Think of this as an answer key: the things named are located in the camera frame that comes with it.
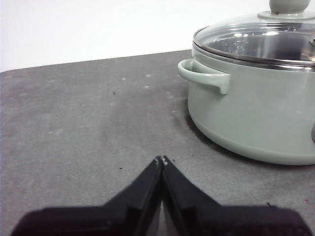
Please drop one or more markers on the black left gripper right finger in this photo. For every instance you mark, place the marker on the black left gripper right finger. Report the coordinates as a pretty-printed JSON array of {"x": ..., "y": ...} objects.
[{"x": 221, "y": 221}]

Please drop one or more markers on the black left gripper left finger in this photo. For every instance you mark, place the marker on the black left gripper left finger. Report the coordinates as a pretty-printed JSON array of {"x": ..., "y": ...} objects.
[{"x": 118, "y": 220}]

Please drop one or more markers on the glass lid with green knob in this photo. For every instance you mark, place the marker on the glass lid with green knob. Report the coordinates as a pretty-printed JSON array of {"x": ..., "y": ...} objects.
[{"x": 258, "y": 37}]

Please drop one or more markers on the pale green electric steamer pot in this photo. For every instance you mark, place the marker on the pale green electric steamer pot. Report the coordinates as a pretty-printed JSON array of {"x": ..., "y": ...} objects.
[{"x": 258, "y": 110}]

